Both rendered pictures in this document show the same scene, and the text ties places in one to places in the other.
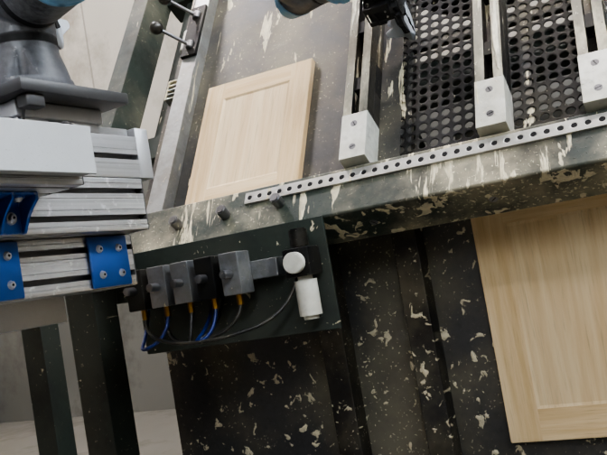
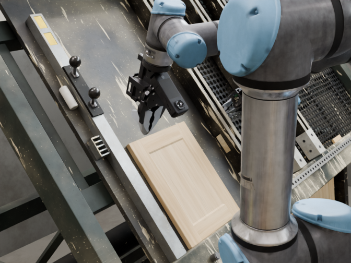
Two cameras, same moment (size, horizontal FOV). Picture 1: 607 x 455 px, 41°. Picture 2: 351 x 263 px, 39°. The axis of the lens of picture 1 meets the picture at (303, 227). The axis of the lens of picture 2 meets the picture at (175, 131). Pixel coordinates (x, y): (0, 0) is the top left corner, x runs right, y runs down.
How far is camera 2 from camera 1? 2.53 m
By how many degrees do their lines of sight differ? 76
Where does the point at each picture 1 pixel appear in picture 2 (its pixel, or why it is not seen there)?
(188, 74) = (109, 132)
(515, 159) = (314, 180)
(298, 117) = (208, 165)
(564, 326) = not seen: hidden behind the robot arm
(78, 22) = not seen: outside the picture
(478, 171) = (308, 188)
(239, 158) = (195, 198)
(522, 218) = not seen: hidden behind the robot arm
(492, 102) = (297, 154)
